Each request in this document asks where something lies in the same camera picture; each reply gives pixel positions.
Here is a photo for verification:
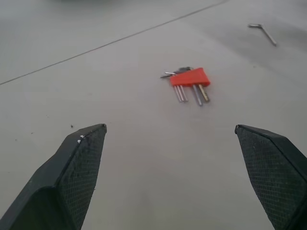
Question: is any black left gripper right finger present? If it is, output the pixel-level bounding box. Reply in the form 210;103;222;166
234;124;307;230

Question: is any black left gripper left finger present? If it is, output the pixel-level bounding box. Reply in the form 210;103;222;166
0;123;107;230

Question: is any gold metal pin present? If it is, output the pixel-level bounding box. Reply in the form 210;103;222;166
198;84;211;102

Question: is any red hex key holder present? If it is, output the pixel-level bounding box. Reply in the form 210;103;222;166
170;67;212;87

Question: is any silver hex key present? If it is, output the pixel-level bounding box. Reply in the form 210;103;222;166
248;23;277;47

